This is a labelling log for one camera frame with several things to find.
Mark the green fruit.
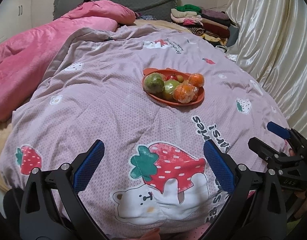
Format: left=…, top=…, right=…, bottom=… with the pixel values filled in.
left=162, top=80, right=180, bottom=101
left=143, top=73, right=164, bottom=94

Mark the red tomato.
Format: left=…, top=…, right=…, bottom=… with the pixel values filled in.
left=167, top=74, right=178, bottom=81

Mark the white wardrobe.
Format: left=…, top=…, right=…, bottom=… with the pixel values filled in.
left=0, top=0, right=32, bottom=43

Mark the pink blanket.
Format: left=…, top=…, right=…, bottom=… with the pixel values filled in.
left=0, top=0, right=136, bottom=121

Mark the orange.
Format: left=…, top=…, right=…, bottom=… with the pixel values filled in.
left=172, top=84, right=195, bottom=104
left=191, top=85, right=199, bottom=101
left=188, top=73, right=204, bottom=87

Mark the person's right hand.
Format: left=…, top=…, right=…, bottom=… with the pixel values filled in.
left=288, top=148, right=307, bottom=213

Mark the cream satin curtain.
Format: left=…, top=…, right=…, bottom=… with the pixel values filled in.
left=226, top=0, right=307, bottom=138

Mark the lilac strawberry print quilt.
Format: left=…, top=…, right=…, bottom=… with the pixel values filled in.
left=0, top=26, right=287, bottom=238

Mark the longan fruit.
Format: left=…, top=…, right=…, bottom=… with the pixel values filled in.
left=176, top=75, right=184, bottom=83

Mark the orange bear-ear plate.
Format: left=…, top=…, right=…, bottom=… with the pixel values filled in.
left=142, top=68, right=204, bottom=106

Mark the stack of folded clothes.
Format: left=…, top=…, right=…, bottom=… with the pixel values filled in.
left=170, top=4, right=240, bottom=48

